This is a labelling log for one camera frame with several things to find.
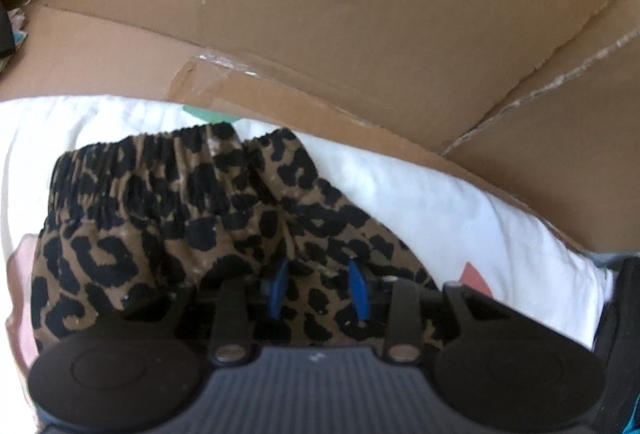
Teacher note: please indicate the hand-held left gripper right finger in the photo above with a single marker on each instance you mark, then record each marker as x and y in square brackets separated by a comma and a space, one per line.
[360, 291]

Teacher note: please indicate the leopard print pants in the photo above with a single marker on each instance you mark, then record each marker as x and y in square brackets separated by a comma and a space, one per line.
[175, 214]

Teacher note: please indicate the flattened brown cardboard sheet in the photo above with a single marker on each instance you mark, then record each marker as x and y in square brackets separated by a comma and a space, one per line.
[350, 13]

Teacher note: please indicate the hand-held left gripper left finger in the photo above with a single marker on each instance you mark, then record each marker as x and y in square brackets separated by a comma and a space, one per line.
[277, 289]

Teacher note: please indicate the black garment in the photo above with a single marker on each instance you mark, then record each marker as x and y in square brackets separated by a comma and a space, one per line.
[5, 33]

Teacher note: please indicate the cream printed bear blanket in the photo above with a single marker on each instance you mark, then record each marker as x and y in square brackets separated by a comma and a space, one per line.
[425, 214]

